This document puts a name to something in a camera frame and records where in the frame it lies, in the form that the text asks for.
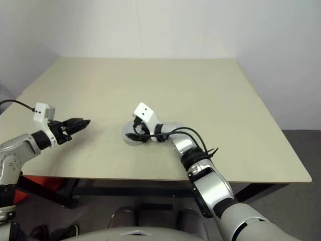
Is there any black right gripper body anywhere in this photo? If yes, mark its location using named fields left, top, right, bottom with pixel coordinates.
left=131, top=116, right=152, bottom=138

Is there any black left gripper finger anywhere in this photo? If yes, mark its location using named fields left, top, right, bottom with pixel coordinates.
left=66, top=119, right=92, bottom=134
left=65, top=117, right=86, bottom=126

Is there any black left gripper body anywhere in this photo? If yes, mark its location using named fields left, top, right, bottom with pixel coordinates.
left=47, top=119, right=73, bottom=146

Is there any grey round motor housing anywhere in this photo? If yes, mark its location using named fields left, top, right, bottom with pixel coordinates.
left=121, top=121, right=151, bottom=147

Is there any orange red box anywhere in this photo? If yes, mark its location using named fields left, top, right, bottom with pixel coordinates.
left=14, top=175, right=65, bottom=203

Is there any dark rounded shape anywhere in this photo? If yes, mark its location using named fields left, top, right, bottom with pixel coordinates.
left=108, top=206, right=138, bottom=229

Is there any silver robot torso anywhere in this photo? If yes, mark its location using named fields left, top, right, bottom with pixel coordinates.
left=59, top=220, right=223, bottom=241

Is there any dark shoe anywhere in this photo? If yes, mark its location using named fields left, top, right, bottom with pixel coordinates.
left=62, top=224, right=80, bottom=238
left=30, top=224, right=50, bottom=239

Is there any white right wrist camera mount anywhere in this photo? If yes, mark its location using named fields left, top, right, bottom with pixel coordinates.
left=132, top=102, right=164, bottom=134

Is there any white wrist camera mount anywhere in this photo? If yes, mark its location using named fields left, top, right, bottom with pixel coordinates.
left=33, top=102, right=57, bottom=146
left=132, top=102, right=164, bottom=134

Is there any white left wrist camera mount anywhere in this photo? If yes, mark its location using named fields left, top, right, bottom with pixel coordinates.
left=33, top=102, right=57, bottom=146

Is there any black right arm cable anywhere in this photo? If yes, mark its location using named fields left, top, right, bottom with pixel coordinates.
left=147, top=127, right=219, bottom=162

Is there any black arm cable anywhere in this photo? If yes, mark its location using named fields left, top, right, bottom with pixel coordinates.
left=0, top=99, right=36, bottom=112
left=147, top=127, right=219, bottom=162

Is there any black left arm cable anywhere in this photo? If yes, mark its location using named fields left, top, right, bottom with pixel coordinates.
left=0, top=99, right=36, bottom=112

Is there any black metal table frame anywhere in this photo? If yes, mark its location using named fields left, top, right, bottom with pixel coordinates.
left=14, top=175, right=312, bottom=209

